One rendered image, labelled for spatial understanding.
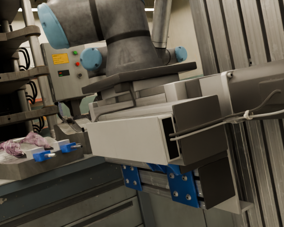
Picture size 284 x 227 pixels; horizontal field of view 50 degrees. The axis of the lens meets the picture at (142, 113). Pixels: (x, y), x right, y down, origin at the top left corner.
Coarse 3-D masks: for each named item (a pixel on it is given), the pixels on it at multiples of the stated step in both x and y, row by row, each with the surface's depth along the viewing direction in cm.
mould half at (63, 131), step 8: (80, 120) 151; (88, 120) 152; (56, 128) 147; (64, 128) 143; (72, 128) 143; (56, 136) 150; (64, 136) 140; (72, 136) 131; (80, 136) 123; (88, 136) 121; (88, 144) 121; (88, 152) 120
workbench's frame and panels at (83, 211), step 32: (96, 160) 115; (0, 192) 96; (32, 192) 106; (64, 192) 112; (96, 192) 122; (128, 192) 128; (0, 224) 101; (32, 224) 107; (64, 224) 113; (96, 224) 119; (128, 224) 127; (160, 224) 136; (192, 224) 146; (224, 224) 157
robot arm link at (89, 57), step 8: (88, 48) 101; (96, 48) 105; (104, 48) 104; (80, 56) 102; (88, 56) 101; (96, 56) 101; (104, 56) 103; (88, 64) 101; (96, 64) 102; (104, 64) 105
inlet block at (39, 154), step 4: (36, 148) 103; (40, 148) 103; (28, 152) 101; (32, 152) 101; (36, 152) 102; (40, 152) 100; (44, 152) 100; (48, 152) 101; (28, 156) 102; (32, 156) 101; (36, 156) 99; (40, 156) 98; (44, 156) 99; (48, 156) 98; (52, 156) 97; (36, 160) 100; (40, 160) 98
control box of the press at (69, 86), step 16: (48, 48) 202; (64, 48) 208; (80, 48) 215; (48, 64) 202; (64, 64) 208; (80, 64) 214; (48, 80) 206; (64, 80) 207; (80, 80) 213; (64, 96) 206; (80, 96) 214; (80, 112) 217
